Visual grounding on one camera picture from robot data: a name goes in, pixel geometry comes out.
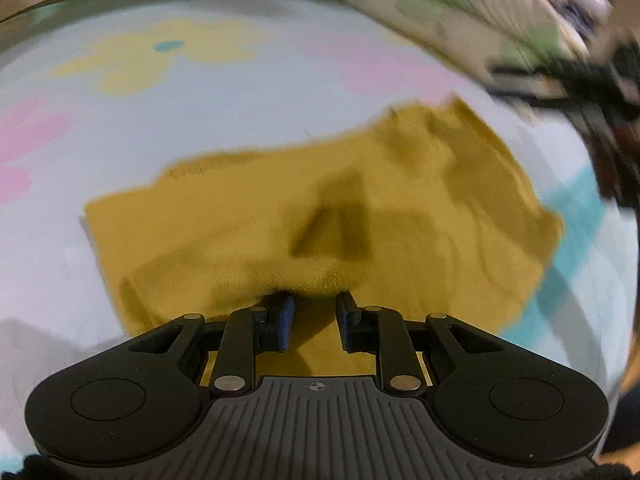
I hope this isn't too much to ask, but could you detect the folded floral quilt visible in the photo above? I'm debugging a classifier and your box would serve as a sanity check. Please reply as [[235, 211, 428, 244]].
[[345, 0, 617, 92]]

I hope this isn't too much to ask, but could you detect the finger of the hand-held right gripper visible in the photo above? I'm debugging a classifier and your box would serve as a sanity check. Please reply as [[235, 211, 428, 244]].
[[491, 64, 593, 113]]

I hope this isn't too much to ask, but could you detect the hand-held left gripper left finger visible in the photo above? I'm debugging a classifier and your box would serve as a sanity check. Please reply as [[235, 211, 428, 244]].
[[127, 292, 297, 394]]

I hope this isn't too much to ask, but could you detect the floral pastel bed blanket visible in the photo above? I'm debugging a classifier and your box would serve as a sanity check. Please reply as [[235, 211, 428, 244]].
[[0, 0, 637, 461]]

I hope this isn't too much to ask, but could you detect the mustard yellow knit sweater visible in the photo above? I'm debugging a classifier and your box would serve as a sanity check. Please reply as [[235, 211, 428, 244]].
[[82, 97, 566, 378]]

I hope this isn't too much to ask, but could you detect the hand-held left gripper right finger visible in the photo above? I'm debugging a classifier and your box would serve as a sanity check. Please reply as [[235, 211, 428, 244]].
[[335, 291, 506, 394]]

